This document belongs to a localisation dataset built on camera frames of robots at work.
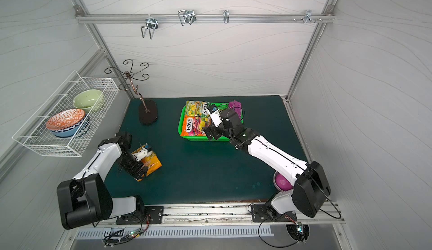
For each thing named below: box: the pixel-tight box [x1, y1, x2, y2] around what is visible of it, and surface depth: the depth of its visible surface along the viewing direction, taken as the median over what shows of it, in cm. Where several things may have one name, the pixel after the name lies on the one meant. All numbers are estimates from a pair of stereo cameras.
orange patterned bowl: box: [45, 108, 85, 131], surface depth 64 cm
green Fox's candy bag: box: [185, 100, 213, 117], surface depth 102 cm
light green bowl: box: [72, 89, 104, 113], surface depth 73 cm
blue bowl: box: [50, 114, 88, 138], surface depth 59 cm
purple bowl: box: [273, 170, 294, 193], surface depth 78 cm
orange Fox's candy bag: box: [180, 114, 214, 137], surface depth 94 cm
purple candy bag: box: [228, 99, 242, 119], surface depth 100 cm
